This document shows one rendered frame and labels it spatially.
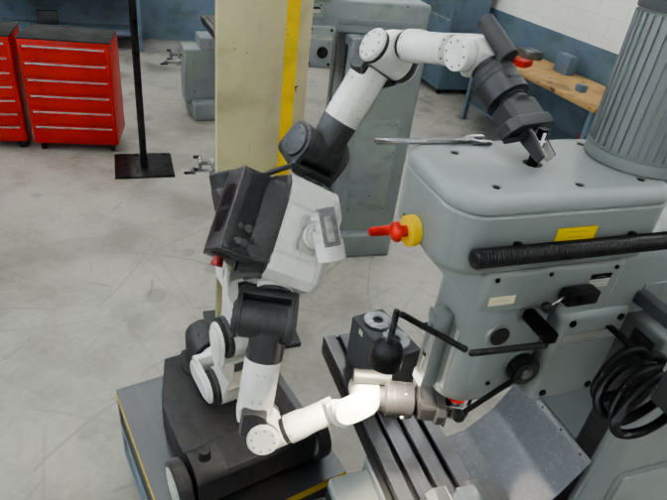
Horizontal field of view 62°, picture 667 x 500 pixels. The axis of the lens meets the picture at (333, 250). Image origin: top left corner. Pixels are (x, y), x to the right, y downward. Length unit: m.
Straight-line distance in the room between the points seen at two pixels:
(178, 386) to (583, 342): 1.57
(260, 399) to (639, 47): 1.06
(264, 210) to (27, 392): 2.21
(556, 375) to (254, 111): 1.87
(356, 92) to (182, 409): 1.42
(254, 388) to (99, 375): 1.98
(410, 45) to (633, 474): 1.27
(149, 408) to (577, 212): 1.93
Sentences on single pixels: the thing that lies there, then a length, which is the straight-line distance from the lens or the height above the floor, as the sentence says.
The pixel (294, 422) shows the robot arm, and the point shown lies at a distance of 1.43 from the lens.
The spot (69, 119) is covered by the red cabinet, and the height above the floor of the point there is 0.32.
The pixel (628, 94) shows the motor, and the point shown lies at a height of 2.03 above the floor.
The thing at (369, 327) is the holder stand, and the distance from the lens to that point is 1.80.
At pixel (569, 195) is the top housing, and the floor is 1.88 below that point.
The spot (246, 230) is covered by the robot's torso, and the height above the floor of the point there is 1.62.
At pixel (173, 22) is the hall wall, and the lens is 10.01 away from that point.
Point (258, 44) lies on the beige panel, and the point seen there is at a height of 1.68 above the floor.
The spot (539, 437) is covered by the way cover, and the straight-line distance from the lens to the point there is 1.80.
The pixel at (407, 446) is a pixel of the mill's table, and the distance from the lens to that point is 1.76.
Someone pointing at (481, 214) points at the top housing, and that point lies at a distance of 0.95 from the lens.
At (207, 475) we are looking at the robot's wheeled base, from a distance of 2.07.
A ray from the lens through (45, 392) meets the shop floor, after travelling 3.26.
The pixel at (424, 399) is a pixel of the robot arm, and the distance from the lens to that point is 1.44.
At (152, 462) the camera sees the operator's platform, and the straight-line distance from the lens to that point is 2.35.
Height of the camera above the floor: 2.27
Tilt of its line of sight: 32 degrees down
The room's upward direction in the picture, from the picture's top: 8 degrees clockwise
